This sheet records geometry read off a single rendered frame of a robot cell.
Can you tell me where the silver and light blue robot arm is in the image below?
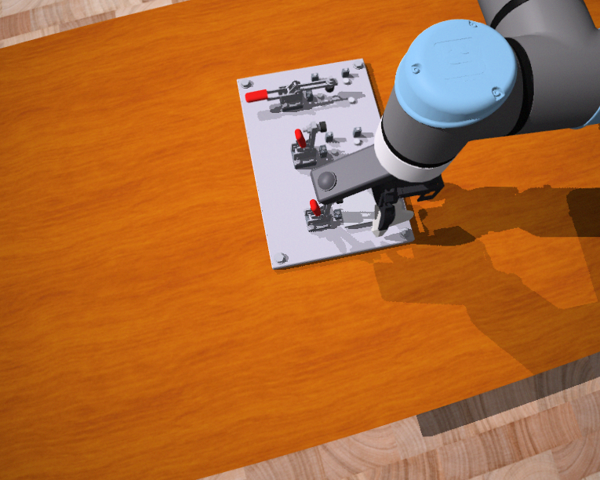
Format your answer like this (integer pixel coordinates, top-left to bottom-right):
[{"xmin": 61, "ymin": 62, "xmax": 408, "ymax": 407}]
[{"xmin": 310, "ymin": 0, "xmax": 600, "ymax": 205}]

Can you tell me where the grey toggle clamp with red handle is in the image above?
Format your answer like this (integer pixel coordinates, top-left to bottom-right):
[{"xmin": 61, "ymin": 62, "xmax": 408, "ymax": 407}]
[
  {"xmin": 304, "ymin": 199, "xmax": 344, "ymax": 231},
  {"xmin": 245, "ymin": 76, "xmax": 338, "ymax": 112}
]

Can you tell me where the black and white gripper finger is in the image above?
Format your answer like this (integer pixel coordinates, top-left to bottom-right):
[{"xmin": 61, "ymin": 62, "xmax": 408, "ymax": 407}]
[{"xmin": 371, "ymin": 200, "xmax": 414, "ymax": 237}]

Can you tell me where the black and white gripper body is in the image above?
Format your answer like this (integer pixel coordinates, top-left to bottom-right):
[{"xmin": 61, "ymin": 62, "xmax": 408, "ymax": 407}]
[{"xmin": 371, "ymin": 174, "xmax": 445, "ymax": 207}]

